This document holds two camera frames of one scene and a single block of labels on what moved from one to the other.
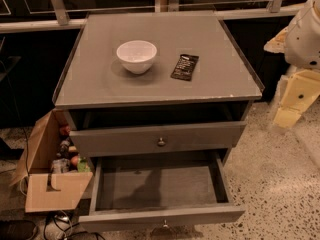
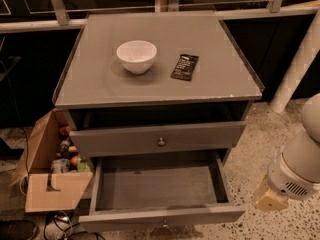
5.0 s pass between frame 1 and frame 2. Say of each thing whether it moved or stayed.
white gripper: moved
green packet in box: stayed
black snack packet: stayed
